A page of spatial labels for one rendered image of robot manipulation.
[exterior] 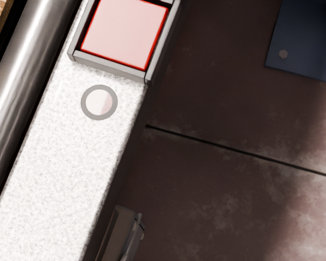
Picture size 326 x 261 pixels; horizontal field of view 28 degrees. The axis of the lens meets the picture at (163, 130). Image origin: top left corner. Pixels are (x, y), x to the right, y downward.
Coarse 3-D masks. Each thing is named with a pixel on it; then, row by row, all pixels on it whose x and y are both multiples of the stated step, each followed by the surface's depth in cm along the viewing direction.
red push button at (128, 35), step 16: (112, 0) 56; (128, 0) 56; (96, 16) 55; (112, 16) 55; (128, 16) 55; (144, 16) 55; (160, 16) 55; (96, 32) 55; (112, 32) 55; (128, 32) 55; (144, 32) 55; (160, 32) 55; (80, 48) 55; (96, 48) 55; (112, 48) 55; (128, 48) 55; (144, 48) 54; (128, 64) 54; (144, 64) 54
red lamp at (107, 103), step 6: (96, 90) 55; (102, 90) 55; (90, 96) 55; (96, 96) 55; (102, 96) 55; (108, 96) 55; (90, 102) 55; (96, 102) 55; (102, 102) 55; (108, 102) 55; (90, 108) 55; (96, 108) 55; (102, 108) 55; (108, 108) 55; (96, 114) 55
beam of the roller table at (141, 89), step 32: (64, 64) 56; (160, 64) 57; (64, 96) 55; (128, 96) 55; (32, 128) 55; (64, 128) 54; (96, 128) 54; (128, 128) 54; (32, 160) 54; (64, 160) 54; (96, 160) 54; (128, 160) 57; (32, 192) 53; (64, 192) 53; (96, 192) 53; (0, 224) 53; (32, 224) 53; (64, 224) 52; (96, 224) 53; (0, 256) 52; (32, 256) 52; (64, 256) 52
